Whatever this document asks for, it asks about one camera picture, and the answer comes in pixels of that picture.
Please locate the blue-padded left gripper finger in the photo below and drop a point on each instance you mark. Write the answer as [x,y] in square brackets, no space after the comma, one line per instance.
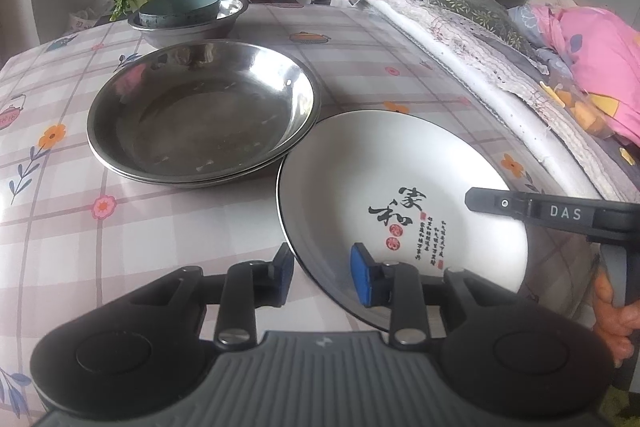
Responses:
[247,287]

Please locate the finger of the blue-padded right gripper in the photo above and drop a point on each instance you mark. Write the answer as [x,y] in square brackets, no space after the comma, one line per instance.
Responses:
[394,286]

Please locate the white ceramic plate with calligraphy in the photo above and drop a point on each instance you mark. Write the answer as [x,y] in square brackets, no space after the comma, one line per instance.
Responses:
[396,184]

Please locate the wide steel basin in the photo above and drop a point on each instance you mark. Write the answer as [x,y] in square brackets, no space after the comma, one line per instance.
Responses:
[213,74]
[182,148]

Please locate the deep steel bowl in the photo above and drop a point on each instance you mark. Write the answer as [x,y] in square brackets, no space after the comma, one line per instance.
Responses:
[219,28]

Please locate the teal ceramic bowl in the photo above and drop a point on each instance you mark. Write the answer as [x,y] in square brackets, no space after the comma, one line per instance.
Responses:
[177,13]

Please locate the person's hand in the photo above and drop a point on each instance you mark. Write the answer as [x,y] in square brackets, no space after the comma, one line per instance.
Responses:
[614,325]

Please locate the rolled white quilted bedding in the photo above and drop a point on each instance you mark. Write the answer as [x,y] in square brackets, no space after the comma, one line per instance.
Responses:
[508,84]

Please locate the pink blanket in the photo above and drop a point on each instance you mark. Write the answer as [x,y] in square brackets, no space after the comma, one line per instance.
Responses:
[602,54]

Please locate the plaid patterned tablecloth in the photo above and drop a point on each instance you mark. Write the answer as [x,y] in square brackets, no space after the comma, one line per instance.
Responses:
[75,235]

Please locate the green floral lace cushion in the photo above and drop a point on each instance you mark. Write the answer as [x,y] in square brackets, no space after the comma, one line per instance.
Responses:
[508,26]

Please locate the white plastic bag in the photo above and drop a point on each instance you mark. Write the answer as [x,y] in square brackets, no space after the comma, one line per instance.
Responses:
[81,20]

